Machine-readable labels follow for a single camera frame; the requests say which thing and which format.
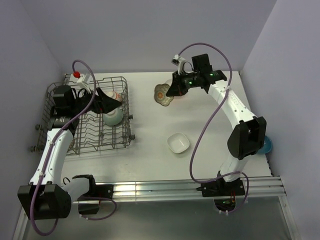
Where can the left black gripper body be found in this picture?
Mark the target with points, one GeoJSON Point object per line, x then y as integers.
{"type": "Point", "coordinates": [83, 105]}

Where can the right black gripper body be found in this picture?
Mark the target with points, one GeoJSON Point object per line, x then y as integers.
{"type": "Point", "coordinates": [191, 81]}

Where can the orange floral pattern bowl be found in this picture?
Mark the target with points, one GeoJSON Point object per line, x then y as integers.
{"type": "Point", "coordinates": [114, 95]}

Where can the small flower shaped dish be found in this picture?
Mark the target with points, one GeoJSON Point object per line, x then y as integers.
{"type": "Point", "coordinates": [160, 94]}

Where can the pale teal bowl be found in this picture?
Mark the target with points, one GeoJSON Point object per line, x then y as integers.
{"type": "Point", "coordinates": [114, 117]}

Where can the brown geometric pattern bowl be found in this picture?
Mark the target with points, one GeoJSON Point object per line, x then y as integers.
{"type": "Point", "coordinates": [71, 145]}

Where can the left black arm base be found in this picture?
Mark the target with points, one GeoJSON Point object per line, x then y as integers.
{"type": "Point", "coordinates": [89, 204]}

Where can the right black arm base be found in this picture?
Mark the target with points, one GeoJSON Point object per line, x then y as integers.
{"type": "Point", "coordinates": [221, 188]}

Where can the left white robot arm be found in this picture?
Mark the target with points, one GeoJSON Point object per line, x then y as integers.
{"type": "Point", "coordinates": [43, 198]}

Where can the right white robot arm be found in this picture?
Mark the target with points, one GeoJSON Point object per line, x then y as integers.
{"type": "Point", "coordinates": [248, 130]}

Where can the white square bowl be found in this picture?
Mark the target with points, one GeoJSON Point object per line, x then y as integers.
{"type": "Point", "coordinates": [178, 143]}

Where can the blue glazed bowl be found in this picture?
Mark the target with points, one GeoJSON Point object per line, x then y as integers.
{"type": "Point", "coordinates": [267, 146]}

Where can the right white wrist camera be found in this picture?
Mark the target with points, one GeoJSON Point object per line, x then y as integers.
{"type": "Point", "coordinates": [178, 61]}

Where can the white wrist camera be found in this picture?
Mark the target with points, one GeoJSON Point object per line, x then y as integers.
{"type": "Point", "coordinates": [83, 80]}
{"type": "Point", "coordinates": [178, 61]}

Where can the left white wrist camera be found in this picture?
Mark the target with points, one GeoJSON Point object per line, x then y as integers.
{"type": "Point", "coordinates": [83, 80]}

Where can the grey wire dish rack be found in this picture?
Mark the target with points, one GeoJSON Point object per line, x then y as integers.
{"type": "Point", "coordinates": [92, 134]}

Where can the aluminium mounting rail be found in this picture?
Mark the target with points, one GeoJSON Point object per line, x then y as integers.
{"type": "Point", "coordinates": [180, 190]}

